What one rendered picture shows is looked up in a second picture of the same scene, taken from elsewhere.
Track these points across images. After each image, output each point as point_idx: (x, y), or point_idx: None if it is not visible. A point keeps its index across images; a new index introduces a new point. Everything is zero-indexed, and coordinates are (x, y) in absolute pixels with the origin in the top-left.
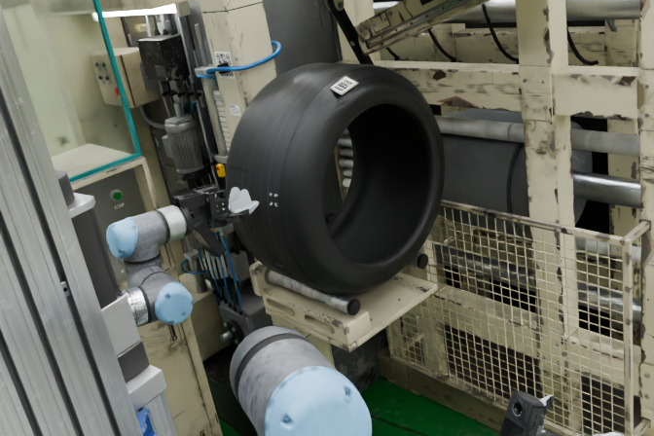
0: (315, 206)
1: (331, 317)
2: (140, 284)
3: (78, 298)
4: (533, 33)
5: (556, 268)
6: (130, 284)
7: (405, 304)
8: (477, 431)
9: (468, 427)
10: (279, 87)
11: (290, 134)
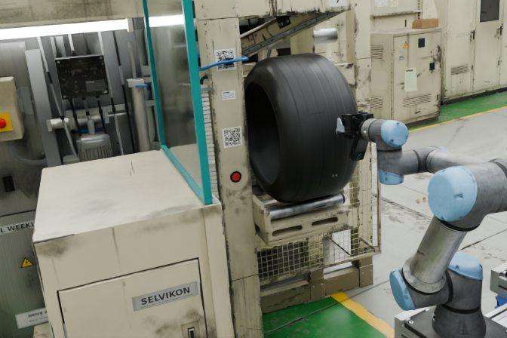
0: None
1: (333, 212)
2: (416, 157)
3: None
4: (307, 47)
5: None
6: (402, 164)
7: None
8: (271, 317)
9: (265, 319)
10: (295, 63)
11: (342, 82)
